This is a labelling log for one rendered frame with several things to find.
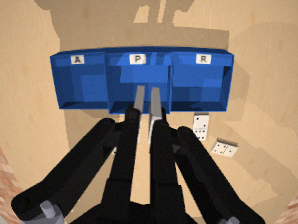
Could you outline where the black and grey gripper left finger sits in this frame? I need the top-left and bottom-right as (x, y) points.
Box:
(11, 85), (145, 224)

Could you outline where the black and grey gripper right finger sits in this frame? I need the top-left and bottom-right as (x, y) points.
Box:
(148, 87), (266, 224)

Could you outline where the blue rack of bins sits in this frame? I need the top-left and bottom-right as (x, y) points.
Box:
(50, 46), (235, 114)

